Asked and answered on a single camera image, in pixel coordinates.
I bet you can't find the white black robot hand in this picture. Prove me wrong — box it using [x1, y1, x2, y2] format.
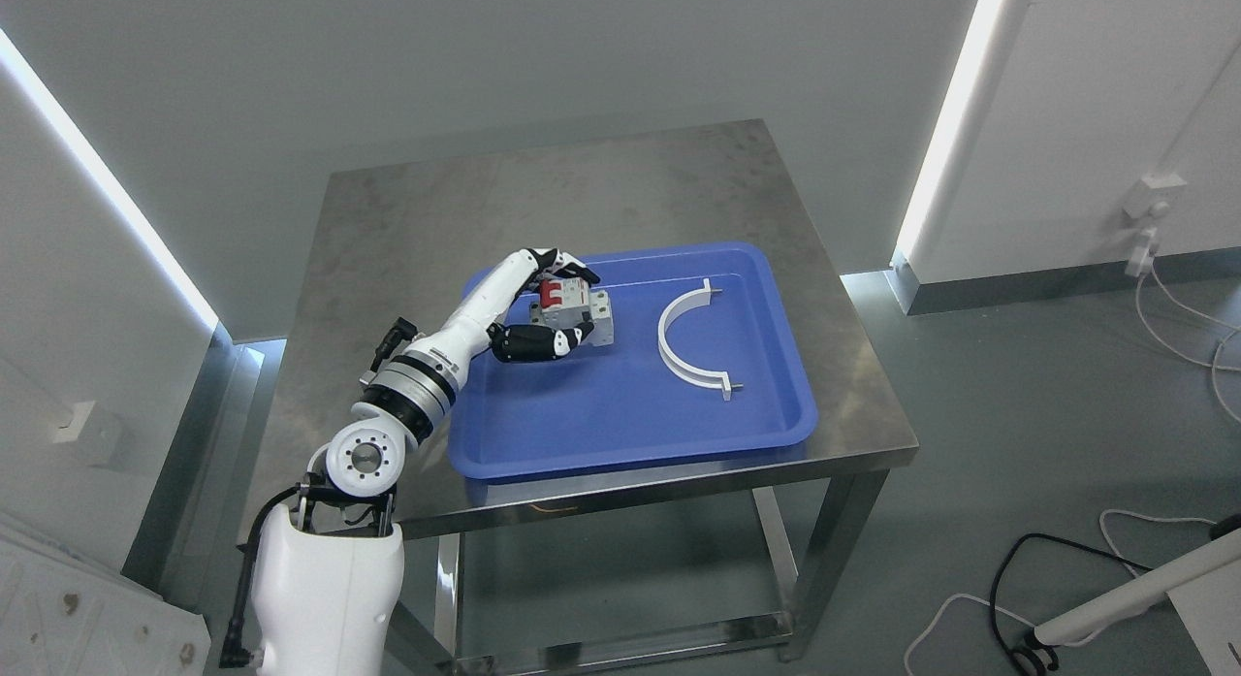
[402, 247, 601, 380]

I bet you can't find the grey circuit breaker red switch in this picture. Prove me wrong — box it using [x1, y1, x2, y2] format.
[527, 277, 616, 347]

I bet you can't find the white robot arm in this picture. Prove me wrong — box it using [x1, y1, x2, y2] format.
[220, 315, 489, 675]

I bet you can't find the stainless steel table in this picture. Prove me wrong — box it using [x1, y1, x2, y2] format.
[236, 119, 920, 676]

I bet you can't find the blue plastic tray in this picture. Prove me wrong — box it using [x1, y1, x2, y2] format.
[448, 241, 818, 481]

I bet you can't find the white panel bottom left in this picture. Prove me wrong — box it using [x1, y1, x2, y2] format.
[1, 514, 211, 675]

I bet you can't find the white stand leg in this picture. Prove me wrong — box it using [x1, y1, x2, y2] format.
[1011, 514, 1240, 674]

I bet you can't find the white half-ring pipe clamp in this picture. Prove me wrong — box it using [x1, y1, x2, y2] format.
[655, 277, 745, 402]

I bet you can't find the white wall box left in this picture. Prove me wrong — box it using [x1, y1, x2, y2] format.
[51, 401, 125, 466]

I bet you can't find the black cable on floor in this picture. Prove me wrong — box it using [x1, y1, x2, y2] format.
[989, 532, 1155, 676]

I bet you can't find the white wall socket with plug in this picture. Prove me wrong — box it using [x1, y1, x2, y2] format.
[1122, 172, 1188, 278]

